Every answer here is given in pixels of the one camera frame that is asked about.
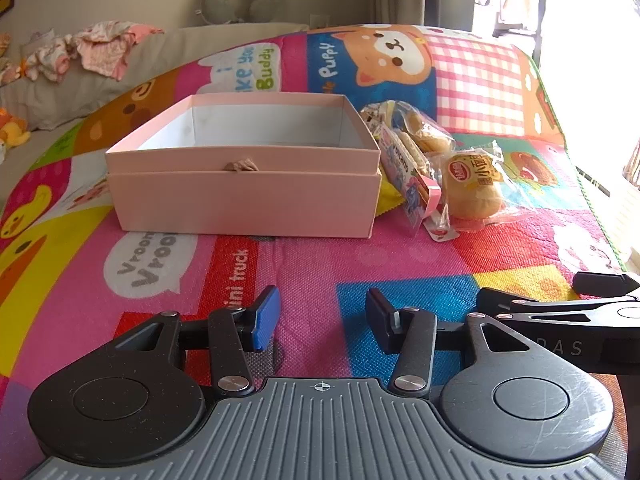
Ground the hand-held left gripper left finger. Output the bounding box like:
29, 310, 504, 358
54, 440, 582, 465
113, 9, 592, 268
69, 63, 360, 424
106, 285, 282, 395

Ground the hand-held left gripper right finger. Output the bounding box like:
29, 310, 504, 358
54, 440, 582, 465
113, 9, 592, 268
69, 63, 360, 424
365, 287, 532, 395

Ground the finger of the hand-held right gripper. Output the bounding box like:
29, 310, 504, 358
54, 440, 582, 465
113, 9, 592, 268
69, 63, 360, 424
475, 287, 640, 322
572, 271, 640, 301

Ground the bun packet with red label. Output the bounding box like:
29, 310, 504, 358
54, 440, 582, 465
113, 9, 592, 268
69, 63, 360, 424
430, 140, 538, 233

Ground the yellow snack packet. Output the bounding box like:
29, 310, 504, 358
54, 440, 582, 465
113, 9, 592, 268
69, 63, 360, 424
375, 180, 407, 217

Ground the pink cardboard box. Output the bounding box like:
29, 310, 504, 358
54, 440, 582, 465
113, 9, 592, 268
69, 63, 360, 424
105, 92, 383, 239

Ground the pink snack packet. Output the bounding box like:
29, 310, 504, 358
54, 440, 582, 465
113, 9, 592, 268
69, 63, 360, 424
377, 127, 433, 238

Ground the plain bun packet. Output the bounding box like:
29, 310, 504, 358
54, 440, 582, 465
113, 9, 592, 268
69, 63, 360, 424
400, 105, 455, 157

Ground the clear packet of small snacks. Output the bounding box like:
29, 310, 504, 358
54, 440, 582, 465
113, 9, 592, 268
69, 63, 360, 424
360, 101, 402, 133

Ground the colourful cartoon play mat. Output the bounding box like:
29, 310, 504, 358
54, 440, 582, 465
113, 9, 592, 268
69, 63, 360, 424
0, 24, 626, 480

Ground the yellow plush toy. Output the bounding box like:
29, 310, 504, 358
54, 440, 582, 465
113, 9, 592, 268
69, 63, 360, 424
0, 107, 32, 152

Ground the pile of pink clothes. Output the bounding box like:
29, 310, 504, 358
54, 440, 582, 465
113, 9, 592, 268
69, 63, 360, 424
20, 20, 166, 83

